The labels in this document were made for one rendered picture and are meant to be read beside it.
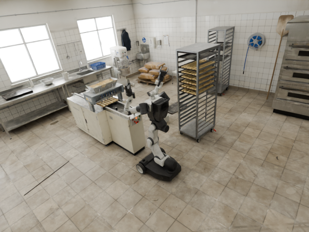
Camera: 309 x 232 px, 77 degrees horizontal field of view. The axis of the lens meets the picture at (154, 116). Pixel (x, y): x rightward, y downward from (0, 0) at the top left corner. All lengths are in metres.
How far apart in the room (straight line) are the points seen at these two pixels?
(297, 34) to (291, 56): 0.42
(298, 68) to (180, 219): 3.74
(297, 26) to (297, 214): 3.17
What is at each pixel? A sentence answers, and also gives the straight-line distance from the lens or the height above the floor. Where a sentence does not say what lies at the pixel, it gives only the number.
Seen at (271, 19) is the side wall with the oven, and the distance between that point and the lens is 6.02.
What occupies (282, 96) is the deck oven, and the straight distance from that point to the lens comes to 5.25.
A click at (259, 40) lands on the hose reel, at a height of 1.49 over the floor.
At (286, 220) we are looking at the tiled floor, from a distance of 3.27.
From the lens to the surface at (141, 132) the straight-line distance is 3.75.
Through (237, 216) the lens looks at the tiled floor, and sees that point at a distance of 3.10.
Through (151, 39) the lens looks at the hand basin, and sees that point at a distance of 7.82.
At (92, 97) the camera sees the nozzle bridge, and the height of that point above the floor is 1.17.
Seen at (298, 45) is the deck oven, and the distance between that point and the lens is 4.95.
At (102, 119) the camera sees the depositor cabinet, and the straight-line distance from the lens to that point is 3.96.
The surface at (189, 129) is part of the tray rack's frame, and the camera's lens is 4.24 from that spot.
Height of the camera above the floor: 2.52
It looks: 29 degrees down
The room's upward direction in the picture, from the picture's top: 6 degrees counter-clockwise
